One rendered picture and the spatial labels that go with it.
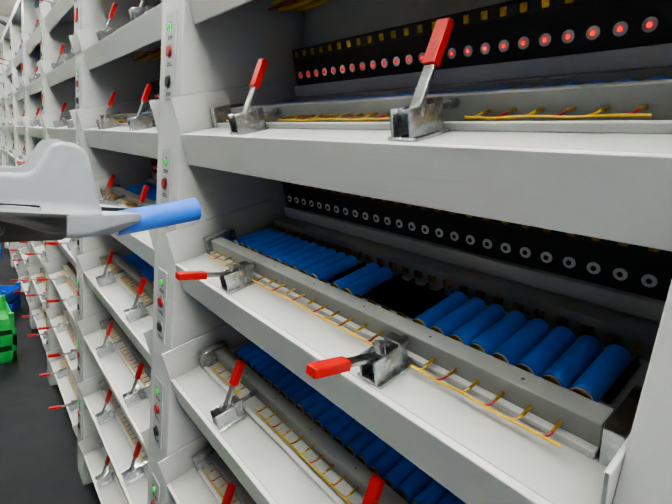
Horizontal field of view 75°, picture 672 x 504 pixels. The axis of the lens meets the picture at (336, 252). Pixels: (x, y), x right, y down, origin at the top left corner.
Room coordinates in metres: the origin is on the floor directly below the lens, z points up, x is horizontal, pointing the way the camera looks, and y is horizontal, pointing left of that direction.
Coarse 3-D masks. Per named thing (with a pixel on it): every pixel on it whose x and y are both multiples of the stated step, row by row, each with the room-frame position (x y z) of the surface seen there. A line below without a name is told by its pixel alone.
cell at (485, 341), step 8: (512, 312) 0.38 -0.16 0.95; (520, 312) 0.38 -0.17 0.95; (504, 320) 0.37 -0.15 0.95; (512, 320) 0.37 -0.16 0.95; (520, 320) 0.37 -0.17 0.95; (488, 328) 0.36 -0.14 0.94; (496, 328) 0.36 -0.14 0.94; (504, 328) 0.36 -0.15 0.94; (512, 328) 0.36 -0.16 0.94; (520, 328) 0.37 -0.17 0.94; (480, 336) 0.35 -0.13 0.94; (488, 336) 0.35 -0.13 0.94; (496, 336) 0.35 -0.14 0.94; (504, 336) 0.35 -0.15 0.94; (480, 344) 0.34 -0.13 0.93; (488, 344) 0.34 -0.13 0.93; (496, 344) 0.34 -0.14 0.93; (488, 352) 0.34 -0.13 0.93
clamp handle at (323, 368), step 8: (376, 344) 0.33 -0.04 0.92; (376, 352) 0.34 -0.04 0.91; (320, 360) 0.31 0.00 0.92; (328, 360) 0.31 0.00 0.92; (336, 360) 0.31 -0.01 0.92; (344, 360) 0.31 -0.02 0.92; (352, 360) 0.32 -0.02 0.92; (360, 360) 0.32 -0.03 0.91; (368, 360) 0.32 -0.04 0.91; (376, 360) 0.33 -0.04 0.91; (312, 368) 0.29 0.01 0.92; (320, 368) 0.29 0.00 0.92; (328, 368) 0.30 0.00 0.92; (336, 368) 0.30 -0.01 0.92; (344, 368) 0.31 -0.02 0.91; (312, 376) 0.29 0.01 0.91; (320, 376) 0.29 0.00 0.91
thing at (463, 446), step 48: (192, 240) 0.67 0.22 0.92; (384, 240) 0.56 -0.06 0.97; (192, 288) 0.62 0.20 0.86; (432, 288) 0.48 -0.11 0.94; (576, 288) 0.38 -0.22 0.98; (288, 336) 0.42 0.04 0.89; (336, 336) 0.41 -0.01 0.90; (576, 336) 0.36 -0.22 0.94; (336, 384) 0.36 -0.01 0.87; (432, 384) 0.32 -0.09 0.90; (384, 432) 0.32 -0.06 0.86; (432, 432) 0.28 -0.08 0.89; (480, 432) 0.27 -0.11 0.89; (528, 432) 0.27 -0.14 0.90; (624, 432) 0.23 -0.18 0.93; (480, 480) 0.25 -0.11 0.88; (528, 480) 0.23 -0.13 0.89; (576, 480) 0.23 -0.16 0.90
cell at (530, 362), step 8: (560, 328) 0.35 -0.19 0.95; (552, 336) 0.34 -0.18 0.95; (560, 336) 0.34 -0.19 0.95; (568, 336) 0.34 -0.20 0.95; (536, 344) 0.33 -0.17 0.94; (544, 344) 0.33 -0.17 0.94; (552, 344) 0.33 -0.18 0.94; (560, 344) 0.33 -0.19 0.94; (568, 344) 0.33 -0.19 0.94; (528, 352) 0.32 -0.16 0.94; (536, 352) 0.32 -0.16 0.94; (544, 352) 0.32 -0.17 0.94; (552, 352) 0.32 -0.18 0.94; (560, 352) 0.33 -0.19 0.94; (520, 360) 0.31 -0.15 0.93; (528, 360) 0.31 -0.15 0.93; (536, 360) 0.31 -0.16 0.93; (544, 360) 0.31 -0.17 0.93; (552, 360) 0.32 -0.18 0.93; (528, 368) 0.31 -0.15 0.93; (536, 368) 0.31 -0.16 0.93; (544, 368) 0.31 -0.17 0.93
